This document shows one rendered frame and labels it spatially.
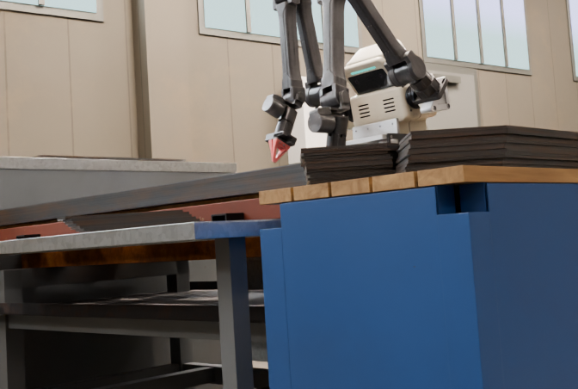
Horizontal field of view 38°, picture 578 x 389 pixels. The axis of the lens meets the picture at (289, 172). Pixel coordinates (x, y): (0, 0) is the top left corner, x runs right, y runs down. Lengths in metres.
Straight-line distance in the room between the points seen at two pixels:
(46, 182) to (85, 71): 2.48
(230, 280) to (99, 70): 4.03
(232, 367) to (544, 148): 0.67
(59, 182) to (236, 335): 1.61
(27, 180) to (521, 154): 2.06
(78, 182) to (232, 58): 3.13
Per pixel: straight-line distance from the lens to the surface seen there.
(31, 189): 3.00
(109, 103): 5.48
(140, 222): 1.79
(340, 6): 2.60
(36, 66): 5.32
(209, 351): 3.42
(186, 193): 1.98
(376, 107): 2.98
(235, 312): 1.55
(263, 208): 1.78
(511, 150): 1.23
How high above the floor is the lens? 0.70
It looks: 5 degrees up
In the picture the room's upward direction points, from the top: 4 degrees counter-clockwise
